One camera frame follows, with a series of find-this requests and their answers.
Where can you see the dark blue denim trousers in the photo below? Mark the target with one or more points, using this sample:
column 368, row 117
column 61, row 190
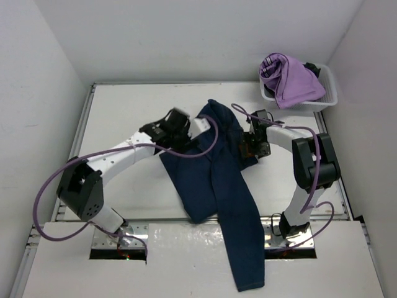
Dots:
column 213, row 185

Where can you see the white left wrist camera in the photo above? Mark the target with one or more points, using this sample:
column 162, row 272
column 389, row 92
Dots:
column 198, row 126

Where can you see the white plastic basket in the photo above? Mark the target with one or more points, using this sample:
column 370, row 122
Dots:
column 326, row 79

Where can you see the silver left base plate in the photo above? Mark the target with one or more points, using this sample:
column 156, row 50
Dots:
column 132, row 237

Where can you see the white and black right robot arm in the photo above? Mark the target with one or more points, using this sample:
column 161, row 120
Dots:
column 315, row 166

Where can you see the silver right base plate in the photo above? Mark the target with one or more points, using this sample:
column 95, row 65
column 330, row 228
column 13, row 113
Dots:
column 274, row 241

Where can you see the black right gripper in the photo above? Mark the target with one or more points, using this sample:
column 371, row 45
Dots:
column 246, row 137

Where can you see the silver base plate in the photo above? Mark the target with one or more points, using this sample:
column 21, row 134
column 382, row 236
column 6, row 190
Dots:
column 274, row 241
column 132, row 237

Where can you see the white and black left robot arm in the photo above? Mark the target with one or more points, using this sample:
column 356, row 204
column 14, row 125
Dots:
column 81, row 187

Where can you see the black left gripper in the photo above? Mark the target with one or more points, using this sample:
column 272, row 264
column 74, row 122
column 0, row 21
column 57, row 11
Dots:
column 185, row 130

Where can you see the black garment in basket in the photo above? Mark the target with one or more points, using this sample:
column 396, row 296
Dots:
column 313, row 68

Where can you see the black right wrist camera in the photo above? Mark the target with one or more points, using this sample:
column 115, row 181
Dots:
column 262, row 116

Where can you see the purple folded garment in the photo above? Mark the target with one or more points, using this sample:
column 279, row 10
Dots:
column 289, row 81

